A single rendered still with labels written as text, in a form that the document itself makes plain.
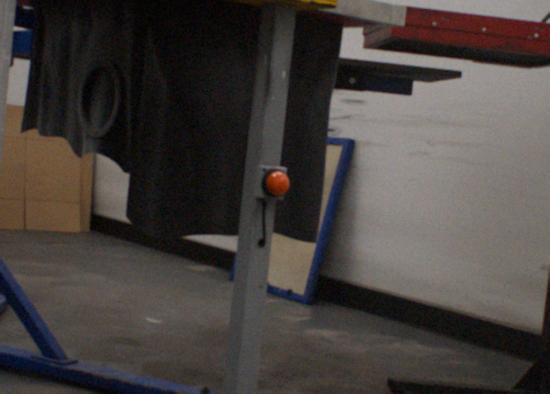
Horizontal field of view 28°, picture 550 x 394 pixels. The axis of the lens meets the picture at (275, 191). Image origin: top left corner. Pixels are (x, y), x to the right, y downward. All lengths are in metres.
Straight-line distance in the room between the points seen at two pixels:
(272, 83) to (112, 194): 5.12
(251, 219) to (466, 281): 2.70
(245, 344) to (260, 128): 0.34
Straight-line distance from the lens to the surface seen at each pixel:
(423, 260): 4.51
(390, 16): 2.09
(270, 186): 1.66
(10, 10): 1.51
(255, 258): 1.70
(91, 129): 2.00
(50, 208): 6.77
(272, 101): 1.69
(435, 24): 3.04
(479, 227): 4.29
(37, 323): 3.08
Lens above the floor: 0.73
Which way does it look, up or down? 3 degrees down
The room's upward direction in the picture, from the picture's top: 6 degrees clockwise
